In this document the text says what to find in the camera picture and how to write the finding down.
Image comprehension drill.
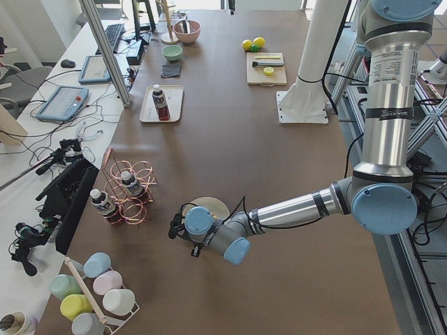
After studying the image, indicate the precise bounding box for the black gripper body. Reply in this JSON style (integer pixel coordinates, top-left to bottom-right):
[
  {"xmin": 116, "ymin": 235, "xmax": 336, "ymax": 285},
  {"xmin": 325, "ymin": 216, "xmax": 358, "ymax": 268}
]
[{"xmin": 168, "ymin": 204, "xmax": 204, "ymax": 258}]

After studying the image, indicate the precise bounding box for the white round plate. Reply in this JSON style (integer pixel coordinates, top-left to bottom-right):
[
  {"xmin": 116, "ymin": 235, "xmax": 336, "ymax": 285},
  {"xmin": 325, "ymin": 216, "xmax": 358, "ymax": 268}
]
[{"xmin": 181, "ymin": 196, "xmax": 230, "ymax": 232}]

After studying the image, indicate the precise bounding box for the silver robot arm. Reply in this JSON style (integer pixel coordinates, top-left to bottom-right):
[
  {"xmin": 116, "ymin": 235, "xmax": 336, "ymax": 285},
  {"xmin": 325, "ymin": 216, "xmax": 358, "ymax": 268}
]
[{"xmin": 168, "ymin": 1, "xmax": 439, "ymax": 265}]

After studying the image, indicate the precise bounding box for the cream rabbit tray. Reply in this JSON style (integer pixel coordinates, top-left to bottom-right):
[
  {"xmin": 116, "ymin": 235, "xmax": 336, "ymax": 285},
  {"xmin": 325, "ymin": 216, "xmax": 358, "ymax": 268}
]
[{"xmin": 140, "ymin": 84, "xmax": 184, "ymax": 123}]

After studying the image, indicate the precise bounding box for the upper bottle in rack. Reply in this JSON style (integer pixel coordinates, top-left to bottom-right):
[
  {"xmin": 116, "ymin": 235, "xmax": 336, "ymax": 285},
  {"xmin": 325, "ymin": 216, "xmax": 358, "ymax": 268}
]
[{"xmin": 120, "ymin": 170, "xmax": 144, "ymax": 198}]

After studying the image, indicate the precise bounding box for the bottle in rack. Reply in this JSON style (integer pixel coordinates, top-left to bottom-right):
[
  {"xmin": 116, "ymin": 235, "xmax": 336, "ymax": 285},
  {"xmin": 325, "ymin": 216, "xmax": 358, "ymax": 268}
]
[
  {"xmin": 120, "ymin": 170, "xmax": 144, "ymax": 198},
  {"xmin": 90, "ymin": 188, "xmax": 123, "ymax": 225}
]

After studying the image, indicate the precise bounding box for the lower bottle in rack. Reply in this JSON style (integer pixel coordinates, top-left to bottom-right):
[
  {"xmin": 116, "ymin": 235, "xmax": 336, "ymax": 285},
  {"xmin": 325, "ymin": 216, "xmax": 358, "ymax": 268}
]
[{"xmin": 90, "ymin": 188, "xmax": 123, "ymax": 225}]

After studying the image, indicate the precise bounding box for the pink cup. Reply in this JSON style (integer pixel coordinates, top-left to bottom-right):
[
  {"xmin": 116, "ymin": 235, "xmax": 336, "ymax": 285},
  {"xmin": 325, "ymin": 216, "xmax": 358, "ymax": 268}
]
[{"xmin": 93, "ymin": 270, "xmax": 123, "ymax": 296}]

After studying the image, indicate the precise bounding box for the blue cup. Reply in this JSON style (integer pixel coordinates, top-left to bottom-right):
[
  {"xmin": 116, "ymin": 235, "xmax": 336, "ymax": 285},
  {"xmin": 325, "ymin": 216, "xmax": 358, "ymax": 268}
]
[{"xmin": 83, "ymin": 252, "xmax": 111, "ymax": 278}]

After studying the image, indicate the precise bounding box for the white cup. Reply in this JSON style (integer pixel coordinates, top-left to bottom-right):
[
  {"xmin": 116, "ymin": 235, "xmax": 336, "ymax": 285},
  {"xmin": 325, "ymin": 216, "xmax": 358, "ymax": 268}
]
[{"xmin": 103, "ymin": 289, "xmax": 135, "ymax": 316}]

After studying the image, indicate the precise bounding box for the white cup rack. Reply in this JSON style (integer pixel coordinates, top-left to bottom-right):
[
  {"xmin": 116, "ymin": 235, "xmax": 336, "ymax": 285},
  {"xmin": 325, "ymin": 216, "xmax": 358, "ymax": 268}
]
[{"xmin": 64, "ymin": 257, "xmax": 140, "ymax": 334}]

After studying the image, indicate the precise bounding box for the green cup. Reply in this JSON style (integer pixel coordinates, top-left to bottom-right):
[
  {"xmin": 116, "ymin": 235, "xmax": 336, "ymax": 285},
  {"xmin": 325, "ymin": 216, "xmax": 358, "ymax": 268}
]
[{"xmin": 49, "ymin": 274, "xmax": 82, "ymax": 301}]

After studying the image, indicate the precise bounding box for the yellow cup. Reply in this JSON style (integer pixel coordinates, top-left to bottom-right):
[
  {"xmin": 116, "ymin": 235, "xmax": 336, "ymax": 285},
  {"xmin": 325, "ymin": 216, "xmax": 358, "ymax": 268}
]
[{"xmin": 59, "ymin": 294, "xmax": 93, "ymax": 321}]

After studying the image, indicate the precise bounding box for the grey cup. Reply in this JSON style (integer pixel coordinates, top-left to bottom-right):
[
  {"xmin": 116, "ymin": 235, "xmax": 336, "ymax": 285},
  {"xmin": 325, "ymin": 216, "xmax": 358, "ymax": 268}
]
[{"xmin": 71, "ymin": 313, "xmax": 105, "ymax": 335}]

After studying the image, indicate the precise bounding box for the grey folded cloth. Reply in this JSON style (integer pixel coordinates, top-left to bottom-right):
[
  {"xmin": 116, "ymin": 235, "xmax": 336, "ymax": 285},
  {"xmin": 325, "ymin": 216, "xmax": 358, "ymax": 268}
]
[{"xmin": 161, "ymin": 64, "xmax": 182, "ymax": 78}]

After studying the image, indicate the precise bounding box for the near blue teach pendant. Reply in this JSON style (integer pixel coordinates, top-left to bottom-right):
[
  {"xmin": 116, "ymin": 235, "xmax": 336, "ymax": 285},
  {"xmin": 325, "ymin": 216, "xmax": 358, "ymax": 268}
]
[{"xmin": 36, "ymin": 86, "xmax": 89, "ymax": 121}]

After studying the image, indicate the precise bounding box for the blue teach pendant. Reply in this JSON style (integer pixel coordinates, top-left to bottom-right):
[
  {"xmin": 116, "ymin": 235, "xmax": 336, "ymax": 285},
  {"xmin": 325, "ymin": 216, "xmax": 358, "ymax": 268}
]
[
  {"xmin": 78, "ymin": 55, "xmax": 111, "ymax": 84},
  {"xmin": 36, "ymin": 86, "xmax": 89, "ymax": 121}
]

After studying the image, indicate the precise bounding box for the wooden cutting board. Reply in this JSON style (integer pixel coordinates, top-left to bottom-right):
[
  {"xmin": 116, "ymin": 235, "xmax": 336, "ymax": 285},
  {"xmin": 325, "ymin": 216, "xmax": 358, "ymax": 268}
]
[{"xmin": 246, "ymin": 52, "xmax": 287, "ymax": 86}]

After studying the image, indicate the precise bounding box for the light green bowl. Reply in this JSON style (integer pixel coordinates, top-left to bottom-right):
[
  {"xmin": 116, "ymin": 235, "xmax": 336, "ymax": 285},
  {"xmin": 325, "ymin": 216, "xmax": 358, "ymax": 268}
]
[{"xmin": 162, "ymin": 45, "xmax": 183, "ymax": 61}]

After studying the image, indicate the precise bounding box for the black power adapter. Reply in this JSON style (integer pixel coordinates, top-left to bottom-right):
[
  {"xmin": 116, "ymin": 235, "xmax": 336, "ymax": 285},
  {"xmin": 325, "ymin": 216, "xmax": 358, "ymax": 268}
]
[{"xmin": 126, "ymin": 40, "xmax": 145, "ymax": 66}]

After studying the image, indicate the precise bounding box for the far blue teach pendant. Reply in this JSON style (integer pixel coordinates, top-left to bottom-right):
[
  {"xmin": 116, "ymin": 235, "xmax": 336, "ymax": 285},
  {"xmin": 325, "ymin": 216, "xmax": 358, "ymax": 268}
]
[{"xmin": 78, "ymin": 55, "xmax": 111, "ymax": 84}]

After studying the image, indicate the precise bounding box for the half lemon slice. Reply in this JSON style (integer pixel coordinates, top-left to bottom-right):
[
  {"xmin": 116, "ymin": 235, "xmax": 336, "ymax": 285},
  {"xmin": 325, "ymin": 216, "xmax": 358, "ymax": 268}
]
[{"xmin": 263, "ymin": 67, "xmax": 274, "ymax": 77}]

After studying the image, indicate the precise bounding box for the steel cylinder grater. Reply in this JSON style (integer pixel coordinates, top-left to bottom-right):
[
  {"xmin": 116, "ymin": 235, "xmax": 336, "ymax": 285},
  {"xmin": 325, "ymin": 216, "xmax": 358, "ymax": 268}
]
[{"xmin": 251, "ymin": 61, "xmax": 284, "ymax": 68}]

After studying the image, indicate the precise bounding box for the paper cup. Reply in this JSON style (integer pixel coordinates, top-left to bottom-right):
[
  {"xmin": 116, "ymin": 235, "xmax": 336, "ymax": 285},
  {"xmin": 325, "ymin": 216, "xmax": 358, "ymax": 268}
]
[{"xmin": 1, "ymin": 312, "xmax": 38, "ymax": 335}]

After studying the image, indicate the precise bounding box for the wooden mug tree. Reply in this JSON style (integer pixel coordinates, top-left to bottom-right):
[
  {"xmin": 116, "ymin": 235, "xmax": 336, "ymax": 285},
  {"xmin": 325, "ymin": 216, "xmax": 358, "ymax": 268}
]
[{"xmin": 155, "ymin": 0, "xmax": 179, "ymax": 45}]

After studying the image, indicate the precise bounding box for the yellow plastic knife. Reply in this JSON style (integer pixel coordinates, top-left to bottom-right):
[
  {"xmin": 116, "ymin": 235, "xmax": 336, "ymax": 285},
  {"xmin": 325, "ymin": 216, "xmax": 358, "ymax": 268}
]
[{"xmin": 255, "ymin": 54, "xmax": 281, "ymax": 59}]

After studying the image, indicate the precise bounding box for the green lime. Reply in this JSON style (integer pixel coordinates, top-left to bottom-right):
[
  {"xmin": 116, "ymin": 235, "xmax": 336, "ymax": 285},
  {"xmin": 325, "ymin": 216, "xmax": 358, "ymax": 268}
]
[{"xmin": 249, "ymin": 44, "xmax": 260, "ymax": 52}]

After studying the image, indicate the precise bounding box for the black computer mouse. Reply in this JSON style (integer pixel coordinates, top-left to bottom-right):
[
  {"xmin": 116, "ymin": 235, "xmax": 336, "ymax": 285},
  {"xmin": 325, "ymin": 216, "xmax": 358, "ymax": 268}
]
[{"xmin": 60, "ymin": 59, "xmax": 76, "ymax": 68}]

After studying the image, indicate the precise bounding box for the lower yellow lemon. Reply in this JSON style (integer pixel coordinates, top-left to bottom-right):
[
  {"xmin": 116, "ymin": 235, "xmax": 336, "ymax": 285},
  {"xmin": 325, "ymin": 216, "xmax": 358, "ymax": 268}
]
[{"xmin": 242, "ymin": 39, "xmax": 253, "ymax": 51}]

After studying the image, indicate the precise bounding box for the yellow lemon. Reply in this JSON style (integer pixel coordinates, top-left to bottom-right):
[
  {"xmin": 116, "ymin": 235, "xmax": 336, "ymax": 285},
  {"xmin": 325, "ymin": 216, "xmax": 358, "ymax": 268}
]
[
  {"xmin": 253, "ymin": 36, "xmax": 265, "ymax": 48},
  {"xmin": 242, "ymin": 39, "xmax": 253, "ymax": 51}
]

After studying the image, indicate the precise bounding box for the pink bowl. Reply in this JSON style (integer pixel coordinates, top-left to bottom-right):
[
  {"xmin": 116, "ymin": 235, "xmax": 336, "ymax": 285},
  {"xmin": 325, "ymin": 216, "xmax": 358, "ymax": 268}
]
[{"xmin": 173, "ymin": 20, "xmax": 201, "ymax": 44}]

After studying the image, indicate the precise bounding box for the upper yellow lemon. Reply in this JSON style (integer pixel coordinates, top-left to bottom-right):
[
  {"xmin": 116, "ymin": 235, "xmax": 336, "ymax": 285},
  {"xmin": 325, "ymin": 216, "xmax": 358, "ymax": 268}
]
[{"xmin": 253, "ymin": 36, "xmax": 265, "ymax": 48}]

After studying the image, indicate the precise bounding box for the black keyboard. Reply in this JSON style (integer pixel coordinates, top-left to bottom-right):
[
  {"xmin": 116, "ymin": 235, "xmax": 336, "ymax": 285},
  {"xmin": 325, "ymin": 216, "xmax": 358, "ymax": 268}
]
[{"xmin": 105, "ymin": 23, "xmax": 125, "ymax": 54}]

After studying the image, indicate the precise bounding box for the copper wire bottle rack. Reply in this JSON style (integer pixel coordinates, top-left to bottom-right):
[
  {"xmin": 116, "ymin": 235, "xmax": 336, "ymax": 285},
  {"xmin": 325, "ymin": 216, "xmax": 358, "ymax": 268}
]
[{"xmin": 101, "ymin": 147, "xmax": 158, "ymax": 228}]

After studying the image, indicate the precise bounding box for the aluminium frame post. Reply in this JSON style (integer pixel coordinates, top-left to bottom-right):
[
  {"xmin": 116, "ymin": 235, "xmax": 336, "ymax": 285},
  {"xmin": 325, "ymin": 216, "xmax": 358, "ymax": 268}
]
[{"xmin": 80, "ymin": 0, "xmax": 131, "ymax": 107}]

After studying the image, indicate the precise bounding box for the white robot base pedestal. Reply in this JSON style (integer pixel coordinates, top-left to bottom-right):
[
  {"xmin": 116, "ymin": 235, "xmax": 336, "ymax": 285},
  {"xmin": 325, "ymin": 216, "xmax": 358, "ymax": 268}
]
[{"xmin": 277, "ymin": 0, "xmax": 351, "ymax": 124}]

